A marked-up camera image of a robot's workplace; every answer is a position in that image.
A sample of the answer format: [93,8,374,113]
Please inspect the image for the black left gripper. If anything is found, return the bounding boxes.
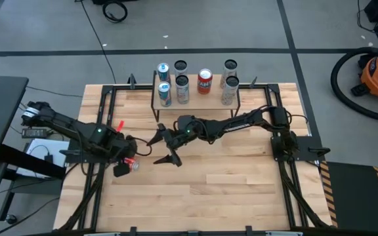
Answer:
[108,133,140,178]

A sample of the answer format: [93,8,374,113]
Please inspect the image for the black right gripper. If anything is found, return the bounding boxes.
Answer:
[146,114,207,168]

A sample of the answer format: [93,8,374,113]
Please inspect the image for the red Fanta soda can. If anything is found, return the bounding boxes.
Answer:
[123,157,141,172]
[197,68,213,95]

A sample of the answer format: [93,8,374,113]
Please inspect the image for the blue slim energy drink can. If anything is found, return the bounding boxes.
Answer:
[156,62,171,85]
[157,81,173,108]

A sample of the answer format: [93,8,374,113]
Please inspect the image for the white slim beverage can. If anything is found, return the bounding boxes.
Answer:
[175,74,190,105]
[173,59,188,77]
[220,58,238,89]
[220,75,240,106]

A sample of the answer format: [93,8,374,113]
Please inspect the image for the white flat board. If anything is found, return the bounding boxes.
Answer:
[16,138,70,180]

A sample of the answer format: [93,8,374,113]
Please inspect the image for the black power adapter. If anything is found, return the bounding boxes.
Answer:
[21,128,48,139]

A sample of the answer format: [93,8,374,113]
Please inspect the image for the black mat hazard stripes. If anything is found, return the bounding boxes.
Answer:
[318,160,378,233]

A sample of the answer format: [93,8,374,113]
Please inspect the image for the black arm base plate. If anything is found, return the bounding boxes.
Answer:
[270,136,331,162]
[59,147,113,164]

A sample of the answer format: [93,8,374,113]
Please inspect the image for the black sleeved cable bundle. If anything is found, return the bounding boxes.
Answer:
[57,162,106,232]
[279,162,327,229]

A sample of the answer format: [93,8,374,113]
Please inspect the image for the wooden shelf black metal frame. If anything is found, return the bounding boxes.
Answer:
[151,69,242,123]

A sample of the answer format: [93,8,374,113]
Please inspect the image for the black aluminium table frame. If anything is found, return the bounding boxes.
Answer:
[56,83,333,236]

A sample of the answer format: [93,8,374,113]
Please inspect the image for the white edge bracket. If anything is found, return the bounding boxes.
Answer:
[83,231,121,236]
[264,231,304,236]

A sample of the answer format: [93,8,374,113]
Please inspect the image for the black desk leg frame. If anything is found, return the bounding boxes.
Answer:
[0,144,67,227]

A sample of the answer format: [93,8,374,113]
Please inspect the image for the thin black cable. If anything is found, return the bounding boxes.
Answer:
[26,85,84,98]

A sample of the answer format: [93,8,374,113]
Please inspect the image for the long black cable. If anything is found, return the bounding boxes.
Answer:
[79,0,117,85]

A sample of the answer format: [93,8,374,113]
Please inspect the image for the coiled black cable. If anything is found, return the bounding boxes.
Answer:
[102,0,129,24]

